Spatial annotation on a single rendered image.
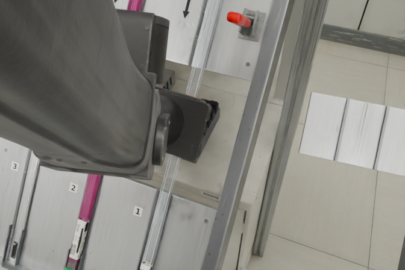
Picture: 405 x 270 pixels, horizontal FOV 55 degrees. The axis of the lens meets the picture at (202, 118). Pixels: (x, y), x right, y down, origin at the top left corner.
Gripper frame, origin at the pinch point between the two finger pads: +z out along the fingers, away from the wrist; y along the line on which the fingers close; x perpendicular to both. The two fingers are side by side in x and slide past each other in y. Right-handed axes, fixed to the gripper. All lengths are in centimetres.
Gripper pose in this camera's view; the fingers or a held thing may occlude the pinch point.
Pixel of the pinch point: (184, 117)
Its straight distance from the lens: 51.7
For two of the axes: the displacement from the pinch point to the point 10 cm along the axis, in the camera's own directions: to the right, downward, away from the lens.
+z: 2.6, -0.5, 9.6
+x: -2.5, 9.6, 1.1
